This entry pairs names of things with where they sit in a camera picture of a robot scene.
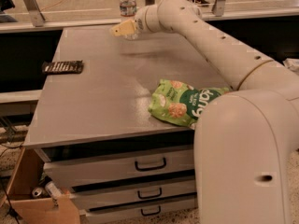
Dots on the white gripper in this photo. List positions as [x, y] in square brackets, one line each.
[139, 23]

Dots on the clear plastic water bottle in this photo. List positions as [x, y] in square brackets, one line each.
[128, 9]

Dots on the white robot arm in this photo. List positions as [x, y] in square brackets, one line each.
[244, 138]

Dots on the green rice chip bag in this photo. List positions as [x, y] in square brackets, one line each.
[181, 104]

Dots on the white bottle in box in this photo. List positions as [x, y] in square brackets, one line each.
[52, 190]

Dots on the dark chocolate bar wrapper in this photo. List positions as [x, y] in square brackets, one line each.
[60, 68]

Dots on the grey drawer cabinet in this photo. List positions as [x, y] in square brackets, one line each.
[104, 110]

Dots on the top grey drawer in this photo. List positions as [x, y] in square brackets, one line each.
[101, 169]

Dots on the grey drawer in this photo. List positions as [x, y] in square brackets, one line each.
[133, 193]
[101, 169]
[142, 209]

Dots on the middle grey drawer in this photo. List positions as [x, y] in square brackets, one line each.
[133, 193]

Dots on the silver soda can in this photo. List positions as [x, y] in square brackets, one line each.
[38, 193]

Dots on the bottom grey drawer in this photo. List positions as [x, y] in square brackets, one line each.
[142, 209]

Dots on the cardboard box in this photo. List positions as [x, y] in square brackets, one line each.
[24, 179]

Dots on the right metal rail bracket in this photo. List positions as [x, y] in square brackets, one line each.
[218, 7]

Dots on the left metal rail bracket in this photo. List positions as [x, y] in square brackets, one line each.
[35, 14]

